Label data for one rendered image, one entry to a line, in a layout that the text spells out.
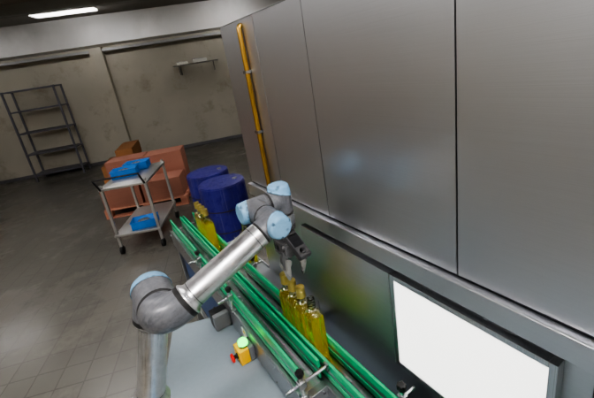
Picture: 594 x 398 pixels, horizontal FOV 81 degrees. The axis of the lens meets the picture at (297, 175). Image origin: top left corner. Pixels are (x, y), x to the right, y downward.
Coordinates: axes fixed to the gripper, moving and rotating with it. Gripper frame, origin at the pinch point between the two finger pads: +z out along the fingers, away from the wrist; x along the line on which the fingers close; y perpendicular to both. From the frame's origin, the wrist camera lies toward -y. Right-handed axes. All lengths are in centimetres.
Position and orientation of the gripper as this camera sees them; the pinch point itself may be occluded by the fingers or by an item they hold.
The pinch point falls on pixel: (297, 274)
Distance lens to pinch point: 132.4
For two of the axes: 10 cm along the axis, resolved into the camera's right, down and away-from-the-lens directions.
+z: 1.6, 9.4, 3.2
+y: -5.3, -1.9, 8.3
